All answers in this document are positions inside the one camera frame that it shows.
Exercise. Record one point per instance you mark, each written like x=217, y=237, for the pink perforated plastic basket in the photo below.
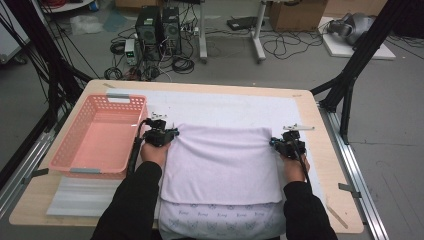
x=100, y=143

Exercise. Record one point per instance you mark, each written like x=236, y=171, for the white foam mat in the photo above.
x=226, y=106

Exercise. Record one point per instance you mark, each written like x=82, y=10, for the lilac butterfly print cloth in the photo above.
x=220, y=166

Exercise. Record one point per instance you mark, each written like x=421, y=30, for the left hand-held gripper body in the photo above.
x=156, y=135

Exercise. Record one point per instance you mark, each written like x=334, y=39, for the white floor board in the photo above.
x=340, y=50

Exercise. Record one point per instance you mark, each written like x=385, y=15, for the white bench power supply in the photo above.
x=130, y=51

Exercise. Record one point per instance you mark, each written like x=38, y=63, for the person's left hand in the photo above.
x=155, y=155

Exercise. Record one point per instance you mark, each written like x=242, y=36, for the brown cardboard box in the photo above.
x=296, y=15

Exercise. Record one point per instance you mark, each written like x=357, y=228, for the white desk leg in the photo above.
x=258, y=36
x=202, y=33

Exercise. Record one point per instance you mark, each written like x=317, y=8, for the grey rounded device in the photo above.
x=353, y=28

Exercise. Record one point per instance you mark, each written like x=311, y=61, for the black computer tower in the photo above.
x=171, y=30
x=148, y=30

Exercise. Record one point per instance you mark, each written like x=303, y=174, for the black frame strut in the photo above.
x=50, y=66
x=360, y=60

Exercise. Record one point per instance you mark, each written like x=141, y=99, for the grey metal bracket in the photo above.
x=38, y=173
x=348, y=189

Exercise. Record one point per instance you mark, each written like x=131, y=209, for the teal sheet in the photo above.
x=115, y=21

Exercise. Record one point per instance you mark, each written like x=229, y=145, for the person's right hand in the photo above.
x=295, y=170

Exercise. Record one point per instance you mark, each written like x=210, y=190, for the aluminium rail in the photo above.
x=356, y=166
x=23, y=166

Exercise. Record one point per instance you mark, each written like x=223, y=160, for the black flat device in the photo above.
x=243, y=22

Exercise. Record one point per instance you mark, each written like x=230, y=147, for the clear plastic bag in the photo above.
x=85, y=25

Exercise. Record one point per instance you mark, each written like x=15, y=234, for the thin wooden stick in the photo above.
x=338, y=216

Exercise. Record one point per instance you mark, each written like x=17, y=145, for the white power strip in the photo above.
x=190, y=30

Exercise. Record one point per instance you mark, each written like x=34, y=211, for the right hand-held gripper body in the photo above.
x=293, y=146

